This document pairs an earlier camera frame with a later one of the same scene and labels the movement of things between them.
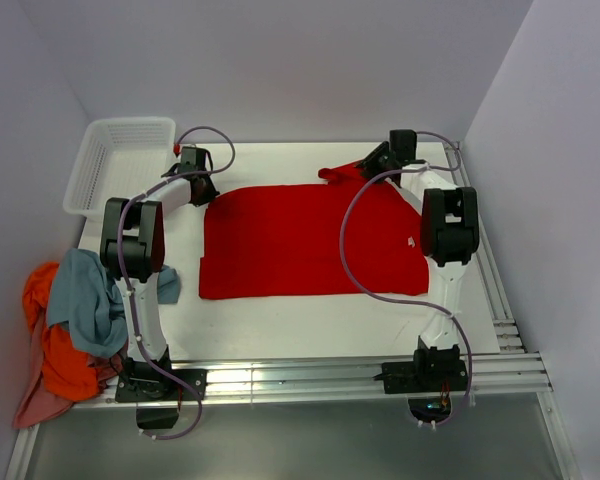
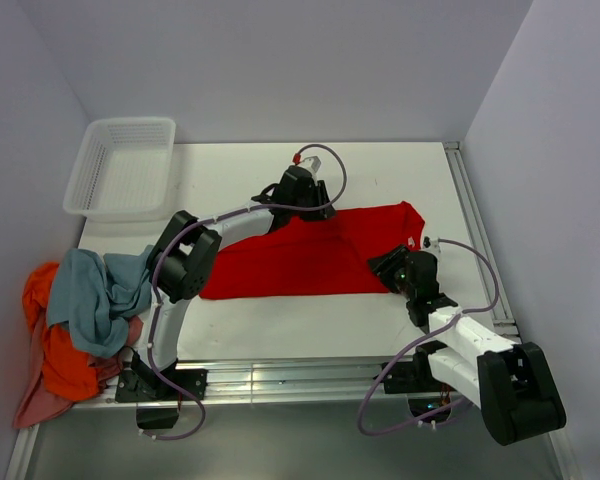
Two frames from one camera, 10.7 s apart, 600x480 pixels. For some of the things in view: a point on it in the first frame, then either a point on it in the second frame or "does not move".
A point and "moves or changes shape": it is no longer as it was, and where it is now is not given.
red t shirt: (284, 241) moves or changes shape
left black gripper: (212, 193) -> (318, 190)
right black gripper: (369, 163) -> (392, 258)
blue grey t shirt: (86, 297) does not move
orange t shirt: (67, 372) does not move
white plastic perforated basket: (119, 158) does not move
